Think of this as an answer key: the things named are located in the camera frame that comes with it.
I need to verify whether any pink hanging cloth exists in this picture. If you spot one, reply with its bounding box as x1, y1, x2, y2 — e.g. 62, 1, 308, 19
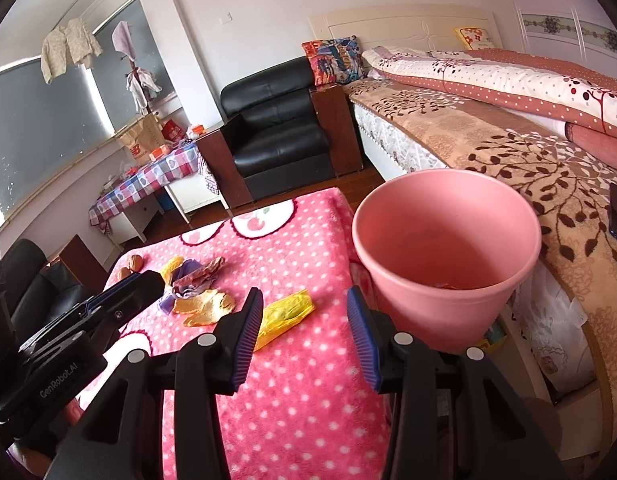
112, 21, 135, 58

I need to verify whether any bed with floral bedding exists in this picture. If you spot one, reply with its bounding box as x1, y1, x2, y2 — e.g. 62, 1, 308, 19
343, 77, 617, 441

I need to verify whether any red paper bag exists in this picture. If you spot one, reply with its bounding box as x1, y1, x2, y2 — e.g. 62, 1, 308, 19
161, 119, 186, 143

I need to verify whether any pink polka dot blanket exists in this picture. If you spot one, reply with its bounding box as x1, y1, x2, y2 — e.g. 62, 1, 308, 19
73, 187, 394, 480

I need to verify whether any yellow floral pillow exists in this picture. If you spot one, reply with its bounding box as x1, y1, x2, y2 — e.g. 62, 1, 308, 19
455, 26, 497, 51

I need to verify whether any beige hanging sweater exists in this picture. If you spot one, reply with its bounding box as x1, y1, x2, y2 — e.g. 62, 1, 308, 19
41, 17, 103, 85

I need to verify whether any colourful patterned pillow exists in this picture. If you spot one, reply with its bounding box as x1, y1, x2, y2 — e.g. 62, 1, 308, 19
302, 36, 367, 87

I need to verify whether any white desk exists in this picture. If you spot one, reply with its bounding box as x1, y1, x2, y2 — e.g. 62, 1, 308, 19
108, 172, 229, 246

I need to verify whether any white garment on coat rack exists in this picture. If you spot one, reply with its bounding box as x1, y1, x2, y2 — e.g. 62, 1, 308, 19
126, 67, 162, 112

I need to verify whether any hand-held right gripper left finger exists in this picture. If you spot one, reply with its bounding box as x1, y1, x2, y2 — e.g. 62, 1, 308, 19
53, 287, 265, 480

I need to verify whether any purple plastic wrapper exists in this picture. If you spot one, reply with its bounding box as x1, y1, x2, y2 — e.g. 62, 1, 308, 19
161, 260, 202, 313

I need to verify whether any white side table, checked cloth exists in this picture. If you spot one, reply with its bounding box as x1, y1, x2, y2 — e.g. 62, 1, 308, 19
88, 142, 222, 233

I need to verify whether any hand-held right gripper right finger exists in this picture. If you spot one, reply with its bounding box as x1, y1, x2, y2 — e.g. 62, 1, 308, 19
347, 286, 557, 480

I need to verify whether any white wardrobe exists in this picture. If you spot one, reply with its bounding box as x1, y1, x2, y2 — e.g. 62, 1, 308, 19
499, 0, 617, 81

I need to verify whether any pink plastic bucket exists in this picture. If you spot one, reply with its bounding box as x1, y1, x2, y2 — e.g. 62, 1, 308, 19
352, 170, 543, 353

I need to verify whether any small orange peel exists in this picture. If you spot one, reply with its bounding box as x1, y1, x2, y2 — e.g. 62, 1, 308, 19
161, 256, 185, 283

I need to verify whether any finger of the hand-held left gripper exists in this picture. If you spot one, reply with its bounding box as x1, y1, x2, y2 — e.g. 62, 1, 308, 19
96, 270, 166, 336
71, 285, 139, 323

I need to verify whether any cream bed headboard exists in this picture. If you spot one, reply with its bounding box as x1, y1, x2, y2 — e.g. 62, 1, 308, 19
308, 4, 504, 56

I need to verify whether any black leather sofa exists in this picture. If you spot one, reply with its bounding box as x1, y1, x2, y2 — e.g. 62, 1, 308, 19
0, 239, 109, 346

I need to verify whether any black leather armchair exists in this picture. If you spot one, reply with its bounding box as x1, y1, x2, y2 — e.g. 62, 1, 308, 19
196, 56, 364, 209

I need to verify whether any brown paper bag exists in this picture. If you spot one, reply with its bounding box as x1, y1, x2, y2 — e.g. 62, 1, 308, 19
116, 115, 162, 163

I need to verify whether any pink white floral quilt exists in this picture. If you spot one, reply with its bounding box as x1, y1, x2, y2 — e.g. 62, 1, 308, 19
361, 46, 617, 173

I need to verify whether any floral paper wrapper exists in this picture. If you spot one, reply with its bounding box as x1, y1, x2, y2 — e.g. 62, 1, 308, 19
178, 256, 226, 293

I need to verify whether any large window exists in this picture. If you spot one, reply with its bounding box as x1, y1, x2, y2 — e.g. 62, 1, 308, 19
0, 0, 179, 216

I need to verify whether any yellow plastic bag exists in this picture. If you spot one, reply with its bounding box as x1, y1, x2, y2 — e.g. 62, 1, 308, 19
253, 288, 315, 352

